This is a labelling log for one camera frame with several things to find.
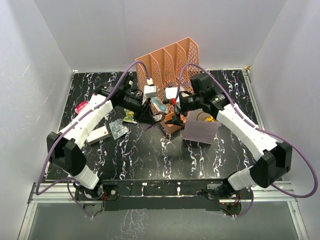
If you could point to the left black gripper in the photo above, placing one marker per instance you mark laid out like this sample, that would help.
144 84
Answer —
146 116

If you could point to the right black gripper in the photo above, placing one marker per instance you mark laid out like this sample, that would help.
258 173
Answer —
176 120

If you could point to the green sour candy bag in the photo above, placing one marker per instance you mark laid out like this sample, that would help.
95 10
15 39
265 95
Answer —
129 117

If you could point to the lilac paper bag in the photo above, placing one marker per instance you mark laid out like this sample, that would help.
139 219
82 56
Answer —
201 130

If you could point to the yellow M&M's packet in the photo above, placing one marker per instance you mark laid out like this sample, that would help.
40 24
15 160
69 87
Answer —
209 119

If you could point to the pink candy packet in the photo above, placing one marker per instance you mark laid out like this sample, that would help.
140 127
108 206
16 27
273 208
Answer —
80 107

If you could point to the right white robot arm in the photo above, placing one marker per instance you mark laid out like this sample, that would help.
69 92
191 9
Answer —
273 158

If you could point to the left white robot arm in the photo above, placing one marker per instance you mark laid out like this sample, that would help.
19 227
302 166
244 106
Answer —
65 147

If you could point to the blue correction tape blister pack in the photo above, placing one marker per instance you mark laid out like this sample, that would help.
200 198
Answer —
158 105

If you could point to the silver foil snack packet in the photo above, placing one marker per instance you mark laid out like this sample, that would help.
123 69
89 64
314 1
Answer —
118 129

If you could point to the pink plastic desk organizer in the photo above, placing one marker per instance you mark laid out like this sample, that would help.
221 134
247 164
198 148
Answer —
164 66

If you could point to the white rectangular snack box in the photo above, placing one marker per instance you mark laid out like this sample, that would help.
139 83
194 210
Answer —
97 135

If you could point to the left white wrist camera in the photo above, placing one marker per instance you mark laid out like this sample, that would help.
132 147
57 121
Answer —
150 90

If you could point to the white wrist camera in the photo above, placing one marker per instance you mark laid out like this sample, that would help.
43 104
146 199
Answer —
169 94
150 90

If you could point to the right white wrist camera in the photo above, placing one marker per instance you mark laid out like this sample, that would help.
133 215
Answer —
169 94

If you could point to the black front mounting rail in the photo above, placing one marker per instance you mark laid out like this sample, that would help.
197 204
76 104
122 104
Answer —
174 194

